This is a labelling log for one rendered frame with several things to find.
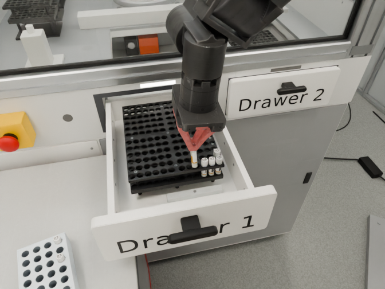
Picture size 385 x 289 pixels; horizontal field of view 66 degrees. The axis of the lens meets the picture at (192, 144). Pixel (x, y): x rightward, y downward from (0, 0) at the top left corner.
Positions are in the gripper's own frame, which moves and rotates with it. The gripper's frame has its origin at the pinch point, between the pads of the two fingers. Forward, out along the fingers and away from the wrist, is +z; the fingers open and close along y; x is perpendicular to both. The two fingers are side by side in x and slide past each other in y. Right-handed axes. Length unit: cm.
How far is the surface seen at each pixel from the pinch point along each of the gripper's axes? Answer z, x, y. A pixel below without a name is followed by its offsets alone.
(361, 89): 80, 165, -122
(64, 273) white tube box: 16.9, -23.3, 11.7
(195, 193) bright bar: 9.9, 0.7, 3.3
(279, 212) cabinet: 65, 47, -21
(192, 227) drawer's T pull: 3.6, -2.6, 13.7
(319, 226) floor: 89, 77, -24
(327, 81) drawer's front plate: 2.1, 40.0, -20.9
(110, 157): 6.8, -14.4, -4.9
